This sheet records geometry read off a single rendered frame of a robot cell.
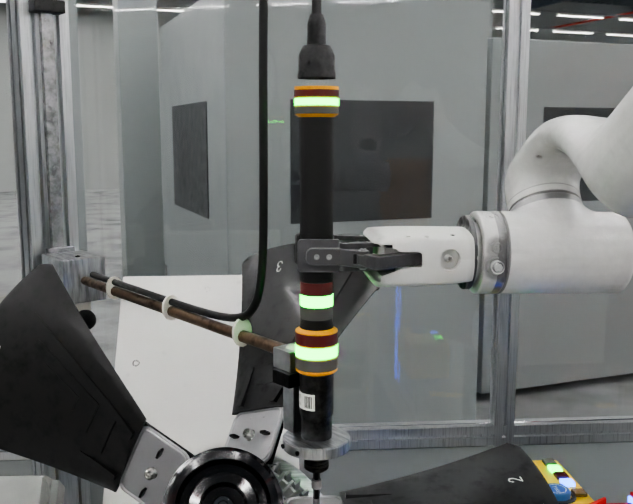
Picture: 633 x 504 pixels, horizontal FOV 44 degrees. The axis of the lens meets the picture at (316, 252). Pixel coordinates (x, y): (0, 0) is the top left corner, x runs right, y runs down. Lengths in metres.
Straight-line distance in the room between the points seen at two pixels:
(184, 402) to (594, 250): 0.61
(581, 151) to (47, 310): 0.58
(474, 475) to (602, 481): 0.87
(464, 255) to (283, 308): 0.28
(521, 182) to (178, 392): 0.57
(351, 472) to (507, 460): 0.71
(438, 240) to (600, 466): 1.08
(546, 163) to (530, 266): 0.11
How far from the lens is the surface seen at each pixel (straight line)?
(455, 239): 0.77
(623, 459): 1.78
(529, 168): 0.84
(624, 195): 0.70
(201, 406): 1.14
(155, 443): 0.87
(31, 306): 0.94
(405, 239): 0.75
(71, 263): 1.28
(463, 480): 0.93
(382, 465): 1.64
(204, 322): 0.97
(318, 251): 0.76
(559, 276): 0.81
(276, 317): 0.95
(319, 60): 0.76
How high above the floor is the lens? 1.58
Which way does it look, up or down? 9 degrees down
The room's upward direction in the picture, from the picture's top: straight up
